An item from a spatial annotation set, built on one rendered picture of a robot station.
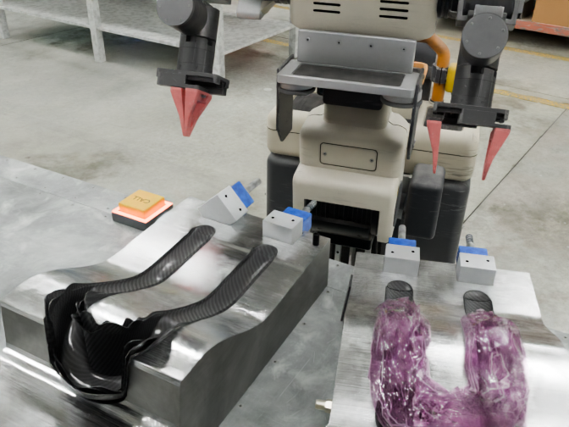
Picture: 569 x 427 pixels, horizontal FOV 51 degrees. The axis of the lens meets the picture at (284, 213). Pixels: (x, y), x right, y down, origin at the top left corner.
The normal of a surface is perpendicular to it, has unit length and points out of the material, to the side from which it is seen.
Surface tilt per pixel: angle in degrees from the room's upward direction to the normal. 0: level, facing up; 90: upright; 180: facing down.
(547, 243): 0
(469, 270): 90
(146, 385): 84
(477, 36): 64
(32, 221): 0
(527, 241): 0
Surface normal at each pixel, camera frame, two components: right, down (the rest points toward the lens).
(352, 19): -0.29, 0.61
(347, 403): -0.01, -0.76
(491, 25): -0.25, 0.06
